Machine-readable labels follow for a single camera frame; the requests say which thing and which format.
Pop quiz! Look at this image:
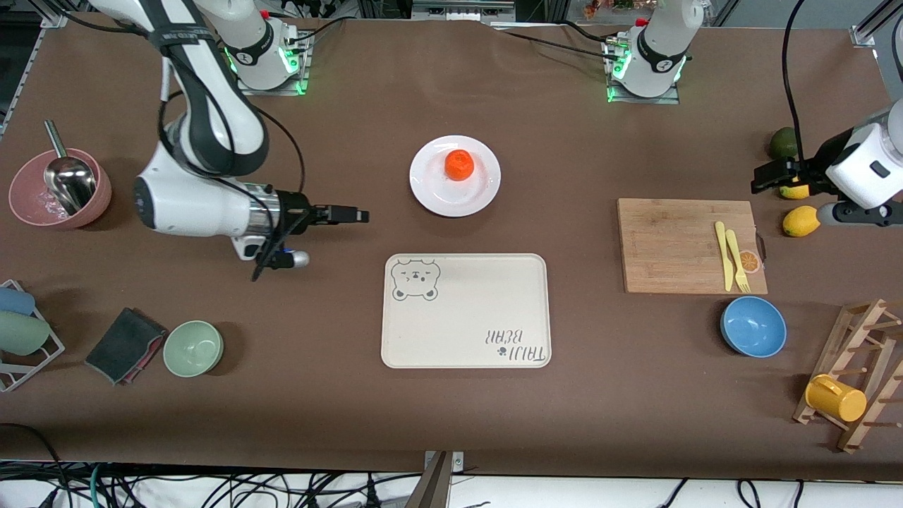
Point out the aluminium corner profile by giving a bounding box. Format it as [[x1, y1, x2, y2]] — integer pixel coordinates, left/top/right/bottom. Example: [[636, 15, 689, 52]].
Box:
[[850, 0, 903, 49]]

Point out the white round plate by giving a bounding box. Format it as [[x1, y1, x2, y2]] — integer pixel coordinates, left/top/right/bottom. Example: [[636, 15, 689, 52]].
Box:
[[409, 135, 502, 218]]

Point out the pink folded cloth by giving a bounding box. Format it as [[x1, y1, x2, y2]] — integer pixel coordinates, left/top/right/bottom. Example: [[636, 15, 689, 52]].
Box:
[[116, 326, 169, 386]]

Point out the blue bowl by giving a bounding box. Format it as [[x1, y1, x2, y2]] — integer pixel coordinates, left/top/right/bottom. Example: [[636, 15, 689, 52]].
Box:
[[720, 296, 787, 358]]

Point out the wooden cutting board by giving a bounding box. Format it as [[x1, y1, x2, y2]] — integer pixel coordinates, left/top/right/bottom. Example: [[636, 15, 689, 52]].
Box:
[[617, 198, 768, 296]]

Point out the dark green lime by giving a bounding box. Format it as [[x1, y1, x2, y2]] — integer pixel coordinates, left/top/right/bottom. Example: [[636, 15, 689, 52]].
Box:
[[768, 127, 799, 161]]

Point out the yellow plastic knife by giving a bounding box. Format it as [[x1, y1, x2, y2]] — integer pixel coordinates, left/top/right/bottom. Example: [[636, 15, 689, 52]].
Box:
[[715, 221, 734, 292]]

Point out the black table cable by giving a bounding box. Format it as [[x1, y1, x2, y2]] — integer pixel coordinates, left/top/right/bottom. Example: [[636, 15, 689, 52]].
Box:
[[494, 20, 622, 61]]

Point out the yellow plastic fork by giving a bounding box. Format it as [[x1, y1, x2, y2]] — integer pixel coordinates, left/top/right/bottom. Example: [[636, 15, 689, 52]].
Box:
[[725, 229, 751, 294]]

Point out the white wire rack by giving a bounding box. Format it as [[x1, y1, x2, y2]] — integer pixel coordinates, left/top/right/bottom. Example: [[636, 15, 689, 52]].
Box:
[[0, 279, 66, 392]]

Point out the blue cup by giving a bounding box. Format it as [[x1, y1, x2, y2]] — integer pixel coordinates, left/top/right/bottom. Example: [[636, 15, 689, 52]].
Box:
[[0, 286, 36, 316]]

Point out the pale green cup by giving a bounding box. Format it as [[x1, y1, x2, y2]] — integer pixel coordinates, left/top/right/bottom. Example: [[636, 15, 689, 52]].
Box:
[[0, 310, 51, 356]]

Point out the pink bowl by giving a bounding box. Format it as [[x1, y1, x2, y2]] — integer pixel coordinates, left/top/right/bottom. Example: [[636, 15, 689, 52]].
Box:
[[8, 148, 112, 230]]

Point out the metal table edge bracket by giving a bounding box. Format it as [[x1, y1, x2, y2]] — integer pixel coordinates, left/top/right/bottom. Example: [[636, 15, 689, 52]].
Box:
[[406, 450, 465, 508]]

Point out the wooden mug rack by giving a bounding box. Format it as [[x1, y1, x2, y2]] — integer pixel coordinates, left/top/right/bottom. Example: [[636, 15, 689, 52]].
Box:
[[792, 298, 903, 454]]

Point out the dark grey folded cloth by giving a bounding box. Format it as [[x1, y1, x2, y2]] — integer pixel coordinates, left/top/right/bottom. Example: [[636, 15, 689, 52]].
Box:
[[85, 307, 169, 382]]

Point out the beige tray with bear print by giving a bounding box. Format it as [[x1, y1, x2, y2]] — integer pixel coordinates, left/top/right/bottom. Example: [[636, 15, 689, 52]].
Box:
[[381, 253, 552, 369]]

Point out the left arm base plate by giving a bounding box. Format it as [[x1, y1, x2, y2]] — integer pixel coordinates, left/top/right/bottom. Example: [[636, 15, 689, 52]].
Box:
[[605, 35, 681, 105]]

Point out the metal scoop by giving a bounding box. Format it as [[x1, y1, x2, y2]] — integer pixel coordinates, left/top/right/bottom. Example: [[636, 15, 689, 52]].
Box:
[[44, 119, 97, 216]]

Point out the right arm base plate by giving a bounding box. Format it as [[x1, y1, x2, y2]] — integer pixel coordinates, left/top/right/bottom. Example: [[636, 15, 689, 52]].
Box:
[[234, 32, 311, 96]]

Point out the orange mandarin fruit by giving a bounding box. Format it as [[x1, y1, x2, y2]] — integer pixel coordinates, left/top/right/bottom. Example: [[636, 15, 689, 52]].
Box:
[[444, 150, 475, 182]]

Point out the yellow mug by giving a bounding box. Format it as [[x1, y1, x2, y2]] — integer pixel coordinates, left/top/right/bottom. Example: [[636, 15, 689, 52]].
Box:
[[805, 374, 868, 423]]

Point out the pale green bowl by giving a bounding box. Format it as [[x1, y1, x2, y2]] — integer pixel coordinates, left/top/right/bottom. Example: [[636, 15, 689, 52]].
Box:
[[163, 320, 224, 378]]

